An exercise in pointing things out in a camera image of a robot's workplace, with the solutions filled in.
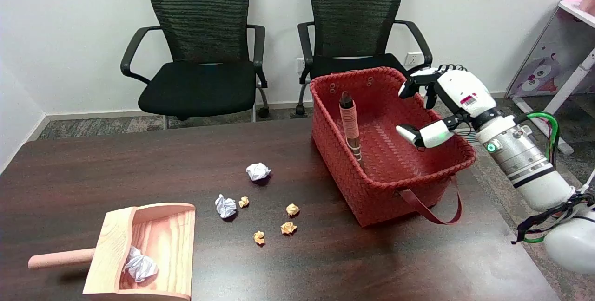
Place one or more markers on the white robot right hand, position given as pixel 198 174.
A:
pixel 465 89

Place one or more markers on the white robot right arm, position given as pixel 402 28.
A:
pixel 525 161

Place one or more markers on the floor vent grille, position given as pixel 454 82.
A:
pixel 467 136

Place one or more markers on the pink cartoon children's shelf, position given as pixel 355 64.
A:
pixel 553 55

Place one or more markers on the red woven basket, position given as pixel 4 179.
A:
pixel 395 185

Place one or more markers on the black mesh office chair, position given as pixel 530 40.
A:
pixel 353 13
pixel 200 82

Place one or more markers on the pink round object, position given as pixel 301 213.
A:
pixel 588 1

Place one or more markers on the orange crumpled paper ball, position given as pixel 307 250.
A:
pixel 288 228
pixel 259 237
pixel 243 202
pixel 292 209

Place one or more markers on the wooden dustpan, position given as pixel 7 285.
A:
pixel 162 240

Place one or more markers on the large white crumpled paper ball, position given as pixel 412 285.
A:
pixel 142 267

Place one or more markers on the white wall socket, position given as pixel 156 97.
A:
pixel 413 59
pixel 300 64

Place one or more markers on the white desk leg frame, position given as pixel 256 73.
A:
pixel 565 92

